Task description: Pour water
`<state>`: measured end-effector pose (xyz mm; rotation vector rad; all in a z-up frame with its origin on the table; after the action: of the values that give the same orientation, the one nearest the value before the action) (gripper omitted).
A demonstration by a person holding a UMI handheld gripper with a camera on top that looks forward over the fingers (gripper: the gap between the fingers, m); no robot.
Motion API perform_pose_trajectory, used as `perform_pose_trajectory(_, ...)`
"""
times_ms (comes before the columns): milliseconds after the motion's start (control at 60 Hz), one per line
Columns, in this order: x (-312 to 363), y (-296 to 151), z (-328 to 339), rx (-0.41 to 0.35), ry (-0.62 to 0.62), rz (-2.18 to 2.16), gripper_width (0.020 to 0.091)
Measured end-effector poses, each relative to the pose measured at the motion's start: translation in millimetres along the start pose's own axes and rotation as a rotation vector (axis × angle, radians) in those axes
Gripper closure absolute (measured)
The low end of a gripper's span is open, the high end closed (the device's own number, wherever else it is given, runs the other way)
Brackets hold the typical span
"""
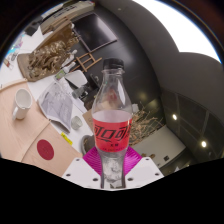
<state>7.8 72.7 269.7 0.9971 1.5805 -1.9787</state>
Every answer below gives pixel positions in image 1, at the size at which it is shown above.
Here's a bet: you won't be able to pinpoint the white cabinet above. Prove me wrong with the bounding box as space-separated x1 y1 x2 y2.
39 0 96 34

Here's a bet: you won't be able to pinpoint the ceiling spotlights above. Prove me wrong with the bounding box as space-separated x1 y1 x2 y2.
169 114 208 149

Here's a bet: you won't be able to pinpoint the dark wall screen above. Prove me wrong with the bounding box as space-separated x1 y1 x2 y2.
71 12 119 53

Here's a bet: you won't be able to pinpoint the small glass jar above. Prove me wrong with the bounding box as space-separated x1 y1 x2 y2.
70 115 84 131

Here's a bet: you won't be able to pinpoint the wooden easel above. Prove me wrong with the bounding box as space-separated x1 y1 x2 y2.
71 49 103 73

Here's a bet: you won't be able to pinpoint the long ceiling light strip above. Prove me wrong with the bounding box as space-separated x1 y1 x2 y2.
132 0 222 63

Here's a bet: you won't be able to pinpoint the clear red-label drink bottle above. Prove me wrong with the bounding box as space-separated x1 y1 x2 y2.
91 58 134 190

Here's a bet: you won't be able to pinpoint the printed paper sheet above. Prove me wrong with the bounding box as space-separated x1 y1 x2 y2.
37 81 75 133

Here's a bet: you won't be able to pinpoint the flat round red coaster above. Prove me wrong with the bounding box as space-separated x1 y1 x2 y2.
36 139 56 161

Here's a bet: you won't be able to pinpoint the white chair at table end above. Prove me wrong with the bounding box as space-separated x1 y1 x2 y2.
64 69 89 90

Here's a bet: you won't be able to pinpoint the white ceramic mug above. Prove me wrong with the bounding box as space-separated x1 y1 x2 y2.
12 87 34 121

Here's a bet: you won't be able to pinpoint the dried plant in grey pot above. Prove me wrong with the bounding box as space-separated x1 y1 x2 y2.
81 105 167 156

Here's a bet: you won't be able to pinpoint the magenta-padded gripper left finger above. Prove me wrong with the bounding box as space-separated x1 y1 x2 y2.
61 145 103 191

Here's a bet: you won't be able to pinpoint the golden sculpture on wooden base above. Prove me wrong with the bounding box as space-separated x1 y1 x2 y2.
17 24 80 83

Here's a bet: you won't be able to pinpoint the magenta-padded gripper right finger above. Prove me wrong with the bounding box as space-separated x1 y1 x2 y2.
123 145 165 190

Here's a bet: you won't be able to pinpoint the small yellow tag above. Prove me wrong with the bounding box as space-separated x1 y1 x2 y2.
60 132 74 146

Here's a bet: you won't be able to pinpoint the small green-label bottle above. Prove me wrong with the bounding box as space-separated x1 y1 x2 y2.
54 61 76 81

